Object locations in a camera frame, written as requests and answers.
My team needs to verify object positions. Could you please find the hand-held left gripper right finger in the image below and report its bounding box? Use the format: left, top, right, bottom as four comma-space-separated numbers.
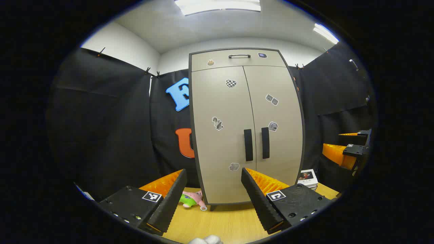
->
241, 167, 332, 235

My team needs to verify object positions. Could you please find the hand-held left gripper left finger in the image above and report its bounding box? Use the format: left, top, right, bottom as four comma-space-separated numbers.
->
98, 168, 188, 237

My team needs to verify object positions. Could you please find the grey cabinet door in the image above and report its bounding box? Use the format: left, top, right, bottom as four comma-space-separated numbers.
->
243, 65, 304, 187
191, 66, 257, 205

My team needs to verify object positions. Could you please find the grey double-door shoe cabinet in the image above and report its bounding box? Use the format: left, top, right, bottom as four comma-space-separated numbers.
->
188, 47, 305, 211

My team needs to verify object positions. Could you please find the pink and green plush toy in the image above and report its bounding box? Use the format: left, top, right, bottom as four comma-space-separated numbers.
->
179, 190, 206, 209

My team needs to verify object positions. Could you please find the white book with picture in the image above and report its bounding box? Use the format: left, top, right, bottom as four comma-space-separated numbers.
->
297, 169, 319, 191

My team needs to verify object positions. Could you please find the black backdrop cloth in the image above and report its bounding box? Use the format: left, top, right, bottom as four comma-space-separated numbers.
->
46, 41, 377, 204

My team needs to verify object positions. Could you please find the small ceiling light panel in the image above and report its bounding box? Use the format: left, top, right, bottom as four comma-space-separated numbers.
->
313, 23, 339, 45

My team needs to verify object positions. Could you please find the large ceiling light panel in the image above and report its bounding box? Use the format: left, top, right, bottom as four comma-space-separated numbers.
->
174, 0, 261, 16

